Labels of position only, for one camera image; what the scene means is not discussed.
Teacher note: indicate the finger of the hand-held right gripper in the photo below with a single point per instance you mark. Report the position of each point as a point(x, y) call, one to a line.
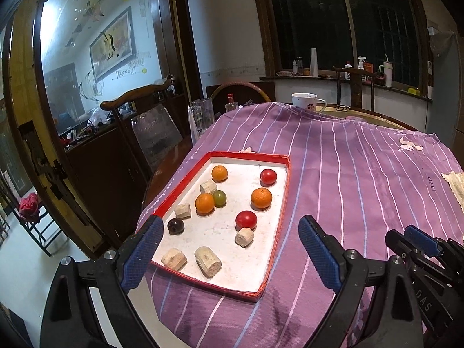
point(420, 238)
point(398, 243)

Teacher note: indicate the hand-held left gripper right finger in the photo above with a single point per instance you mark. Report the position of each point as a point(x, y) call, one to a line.
point(319, 257)

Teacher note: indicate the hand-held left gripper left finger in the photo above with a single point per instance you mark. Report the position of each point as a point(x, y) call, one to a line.
point(143, 253)

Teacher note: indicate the dark purple grape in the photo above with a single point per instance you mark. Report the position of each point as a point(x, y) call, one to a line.
point(176, 226)

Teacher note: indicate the large beige rough chunk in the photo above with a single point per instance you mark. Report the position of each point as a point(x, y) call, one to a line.
point(207, 262)

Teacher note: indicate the orange mandarin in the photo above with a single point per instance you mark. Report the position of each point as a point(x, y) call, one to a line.
point(261, 198)
point(205, 203)
point(219, 173)

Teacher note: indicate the large red tomato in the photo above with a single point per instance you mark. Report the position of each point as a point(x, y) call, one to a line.
point(246, 220)

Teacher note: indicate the red rimmed white tray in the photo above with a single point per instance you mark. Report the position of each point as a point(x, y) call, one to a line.
point(224, 235)

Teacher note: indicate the green grape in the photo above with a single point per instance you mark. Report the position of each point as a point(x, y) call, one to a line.
point(219, 198)

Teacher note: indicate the beige woven doily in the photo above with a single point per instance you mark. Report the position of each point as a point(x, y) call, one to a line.
point(456, 186)

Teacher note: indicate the purple striped cloth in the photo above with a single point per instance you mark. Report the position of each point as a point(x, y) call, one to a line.
point(344, 188)

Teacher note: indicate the small red tomato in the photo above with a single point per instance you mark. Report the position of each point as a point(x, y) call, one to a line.
point(268, 176)

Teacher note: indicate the dark wooden sideboard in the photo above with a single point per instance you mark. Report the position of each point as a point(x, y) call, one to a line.
point(101, 163)

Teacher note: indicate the round wooden table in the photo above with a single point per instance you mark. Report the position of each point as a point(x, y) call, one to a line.
point(366, 116)

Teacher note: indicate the yellow sponge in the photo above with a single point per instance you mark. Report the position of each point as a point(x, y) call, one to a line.
point(414, 91)

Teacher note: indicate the clear glass beer mug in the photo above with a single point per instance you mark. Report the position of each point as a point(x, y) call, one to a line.
point(203, 114)

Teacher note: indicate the grey refrigerator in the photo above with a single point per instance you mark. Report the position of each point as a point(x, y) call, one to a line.
point(446, 87)

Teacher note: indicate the white printed mug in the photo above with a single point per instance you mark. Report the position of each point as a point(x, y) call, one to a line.
point(304, 102)

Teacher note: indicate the wooden chair with plastic cover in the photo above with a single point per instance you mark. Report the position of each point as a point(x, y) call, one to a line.
point(137, 96)

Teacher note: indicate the white tumbler with straw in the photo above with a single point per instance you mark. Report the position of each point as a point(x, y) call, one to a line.
point(388, 76)

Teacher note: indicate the dark wooden chair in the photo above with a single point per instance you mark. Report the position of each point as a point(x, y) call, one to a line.
point(353, 79)

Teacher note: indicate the clear liquor bottle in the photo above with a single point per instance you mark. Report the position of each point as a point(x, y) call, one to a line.
point(231, 106)

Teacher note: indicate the orange box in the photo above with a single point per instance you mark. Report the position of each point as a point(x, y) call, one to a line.
point(369, 68)

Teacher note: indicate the white window counter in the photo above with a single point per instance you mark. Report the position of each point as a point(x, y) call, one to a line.
point(290, 79)

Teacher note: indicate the white spray bottle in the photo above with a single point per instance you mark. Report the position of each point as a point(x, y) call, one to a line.
point(361, 64)

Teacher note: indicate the small clear bottle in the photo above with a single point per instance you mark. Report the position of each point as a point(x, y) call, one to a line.
point(299, 66)

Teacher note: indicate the white paper cup stack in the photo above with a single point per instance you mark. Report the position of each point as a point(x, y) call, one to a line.
point(313, 63)

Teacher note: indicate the framed fish painting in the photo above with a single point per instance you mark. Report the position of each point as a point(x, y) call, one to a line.
point(112, 47)

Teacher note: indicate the glass panel wooden door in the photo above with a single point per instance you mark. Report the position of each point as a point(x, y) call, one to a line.
point(65, 43)

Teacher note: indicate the dark framed window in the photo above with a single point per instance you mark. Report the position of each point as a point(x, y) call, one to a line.
point(308, 25)

